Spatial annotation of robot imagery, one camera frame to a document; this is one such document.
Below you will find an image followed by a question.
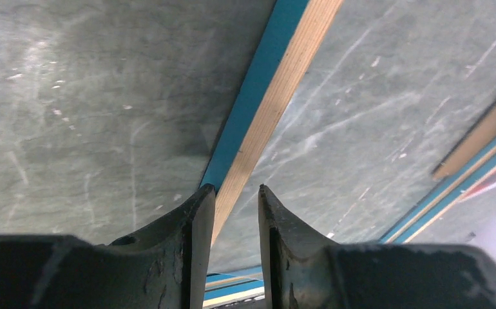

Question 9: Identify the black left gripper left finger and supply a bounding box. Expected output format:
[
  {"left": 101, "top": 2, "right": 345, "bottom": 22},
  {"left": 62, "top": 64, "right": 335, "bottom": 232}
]
[{"left": 0, "top": 184, "right": 215, "bottom": 308}]

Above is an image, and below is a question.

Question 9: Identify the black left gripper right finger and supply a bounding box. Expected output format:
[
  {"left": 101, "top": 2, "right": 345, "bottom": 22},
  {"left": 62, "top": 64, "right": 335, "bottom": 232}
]
[{"left": 258, "top": 185, "right": 496, "bottom": 308}]

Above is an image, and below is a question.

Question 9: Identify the blue wooden picture frame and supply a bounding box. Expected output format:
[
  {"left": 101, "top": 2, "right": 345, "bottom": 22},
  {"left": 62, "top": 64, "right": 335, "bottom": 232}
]
[{"left": 200, "top": 0, "right": 496, "bottom": 309}]

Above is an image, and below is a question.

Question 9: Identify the brown cardboard backing board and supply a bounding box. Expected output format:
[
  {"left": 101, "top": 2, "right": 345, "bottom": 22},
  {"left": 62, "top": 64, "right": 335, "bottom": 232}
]
[{"left": 432, "top": 101, "right": 496, "bottom": 180}]

